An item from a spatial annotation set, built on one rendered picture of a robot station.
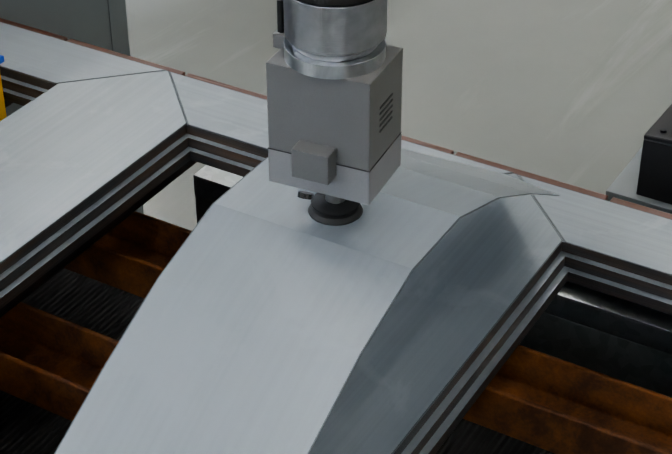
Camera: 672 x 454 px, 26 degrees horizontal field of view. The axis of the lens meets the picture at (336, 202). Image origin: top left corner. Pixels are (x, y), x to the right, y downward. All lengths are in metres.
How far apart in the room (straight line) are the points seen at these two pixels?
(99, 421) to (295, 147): 0.25
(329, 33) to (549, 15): 2.80
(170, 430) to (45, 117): 0.65
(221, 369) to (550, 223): 0.49
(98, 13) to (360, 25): 1.21
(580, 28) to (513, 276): 2.42
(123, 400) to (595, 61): 2.64
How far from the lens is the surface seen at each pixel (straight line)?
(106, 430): 1.08
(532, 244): 1.42
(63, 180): 1.53
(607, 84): 3.51
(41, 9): 2.11
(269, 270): 1.11
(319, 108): 1.07
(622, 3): 3.91
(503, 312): 1.33
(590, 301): 1.64
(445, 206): 1.17
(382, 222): 1.14
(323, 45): 1.03
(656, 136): 1.78
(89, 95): 1.68
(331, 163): 1.08
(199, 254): 1.13
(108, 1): 2.22
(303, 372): 1.05
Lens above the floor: 1.65
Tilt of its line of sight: 33 degrees down
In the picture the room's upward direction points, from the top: straight up
